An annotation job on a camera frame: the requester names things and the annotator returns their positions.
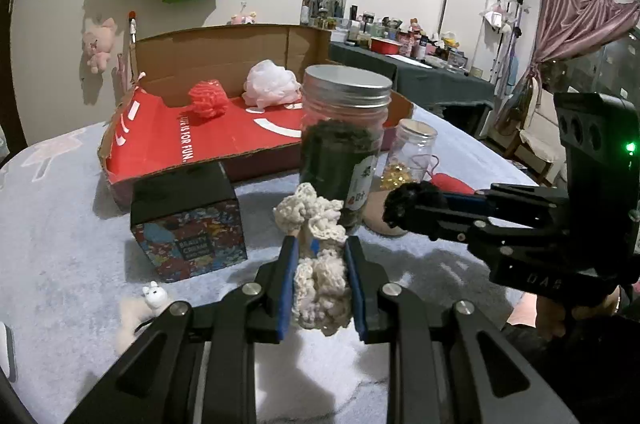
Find row of cosmetic bottles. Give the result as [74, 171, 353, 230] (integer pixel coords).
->
[300, 4, 486, 77]

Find white bunny fluffy hair tie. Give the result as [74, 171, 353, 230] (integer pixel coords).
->
[117, 282, 173, 357]

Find cardboard box with red lining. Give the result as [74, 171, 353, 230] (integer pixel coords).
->
[97, 24, 415, 215]

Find pale fuzzy table blanket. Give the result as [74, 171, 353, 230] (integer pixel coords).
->
[0, 104, 640, 424]

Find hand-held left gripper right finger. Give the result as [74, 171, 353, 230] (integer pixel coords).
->
[344, 235, 581, 424]

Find table with dark green cloth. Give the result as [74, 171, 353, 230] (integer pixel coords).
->
[327, 41, 496, 139]

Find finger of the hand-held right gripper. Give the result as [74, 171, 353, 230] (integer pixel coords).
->
[397, 206, 501, 245]
[435, 185, 568, 213]

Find cream crochet scrunchie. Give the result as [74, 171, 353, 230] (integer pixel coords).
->
[272, 183, 351, 337]

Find black patterned gift box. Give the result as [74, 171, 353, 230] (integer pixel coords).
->
[130, 164, 249, 283]

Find red plastic container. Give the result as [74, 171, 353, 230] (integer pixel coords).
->
[370, 36, 403, 57]

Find red soft pouch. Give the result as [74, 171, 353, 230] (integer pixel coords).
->
[430, 171, 476, 196]

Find person's right hand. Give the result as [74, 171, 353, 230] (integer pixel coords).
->
[536, 293, 622, 341]

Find red mesh bath pouf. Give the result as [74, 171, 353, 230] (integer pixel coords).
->
[187, 80, 229, 121]

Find white mesh bath pouf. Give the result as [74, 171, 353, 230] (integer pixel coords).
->
[242, 60, 302, 108]

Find white wardrobe rack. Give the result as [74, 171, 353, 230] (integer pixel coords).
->
[437, 0, 526, 84]

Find black fuzzy scrunchie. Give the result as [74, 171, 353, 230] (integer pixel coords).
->
[382, 183, 448, 225]

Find pink curtain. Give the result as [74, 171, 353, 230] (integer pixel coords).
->
[500, 0, 640, 119]

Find small jar of gold pieces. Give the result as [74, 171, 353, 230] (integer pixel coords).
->
[381, 119, 438, 192]

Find tall jar with metal lid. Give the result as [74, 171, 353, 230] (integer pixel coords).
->
[298, 64, 393, 235]

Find white chair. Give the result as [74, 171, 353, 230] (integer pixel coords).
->
[517, 104, 568, 165]

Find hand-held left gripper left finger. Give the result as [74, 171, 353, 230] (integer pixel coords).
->
[65, 235, 301, 424]

